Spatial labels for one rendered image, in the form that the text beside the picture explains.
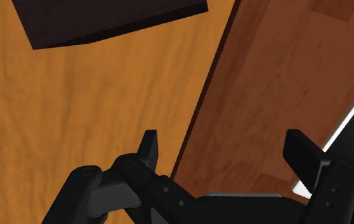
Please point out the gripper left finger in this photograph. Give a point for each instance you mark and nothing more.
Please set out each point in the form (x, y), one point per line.
(133, 173)

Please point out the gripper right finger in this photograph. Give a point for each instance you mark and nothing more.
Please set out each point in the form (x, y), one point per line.
(335, 186)

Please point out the dark robot stand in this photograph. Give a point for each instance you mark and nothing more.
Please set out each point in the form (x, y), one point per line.
(102, 18)

